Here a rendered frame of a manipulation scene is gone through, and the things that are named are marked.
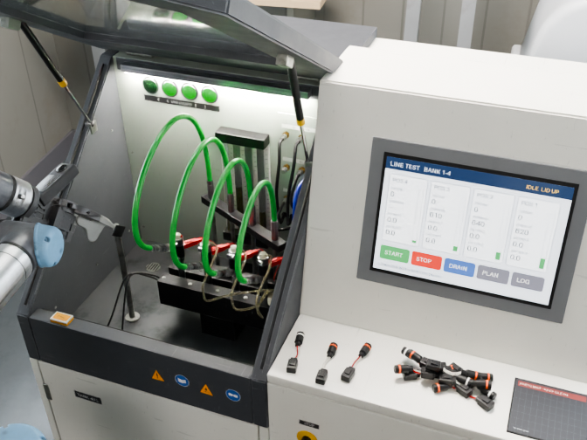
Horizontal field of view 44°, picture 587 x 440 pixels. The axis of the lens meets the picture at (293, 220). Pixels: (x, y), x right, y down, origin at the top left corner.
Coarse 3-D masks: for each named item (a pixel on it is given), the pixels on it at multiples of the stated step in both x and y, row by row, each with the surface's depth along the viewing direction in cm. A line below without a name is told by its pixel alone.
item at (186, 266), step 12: (204, 144) 174; (216, 144) 182; (192, 156) 170; (228, 180) 193; (180, 192) 167; (228, 192) 195; (180, 204) 168; (228, 204) 197; (180, 264) 174; (192, 264) 181
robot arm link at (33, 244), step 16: (0, 224) 129; (16, 224) 129; (32, 224) 129; (0, 240) 127; (16, 240) 125; (32, 240) 126; (48, 240) 127; (0, 256) 121; (16, 256) 123; (32, 256) 126; (48, 256) 127; (0, 272) 119; (16, 272) 121; (0, 288) 118; (16, 288) 122; (0, 304) 117
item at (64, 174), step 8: (56, 168) 151; (64, 168) 150; (72, 168) 150; (48, 176) 149; (56, 176) 148; (64, 176) 148; (72, 176) 150; (40, 184) 148; (48, 184) 147; (56, 184) 147; (64, 184) 149; (40, 192) 145; (48, 192) 145; (56, 192) 147; (40, 200) 144; (48, 200) 146
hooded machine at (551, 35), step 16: (544, 0) 304; (560, 0) 283; (576, 0) 274; (544, 16) 287; (560, 16) 277; (576, 16) 274; (528, 32) 320; (544, 32) 282; (560, 32) 279; (576, 32) 278; (512, 48) 338; (528, 48) 298; (544, 48) 284; (560, 48) 283; (576, 48) 281
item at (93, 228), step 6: (78, 216) 151; (102, 216) 154; (78, 222) 151; (84, 222) 152; (90, 222) 153; (96, 222) 153; (102, 222) 154; (108, 222) 155; (84, 228) 152; (90, 228) 153; (96, 228) 154; (102, 228) 154; (90, 234) 153; (96, 234) 154; (90, 240) 153
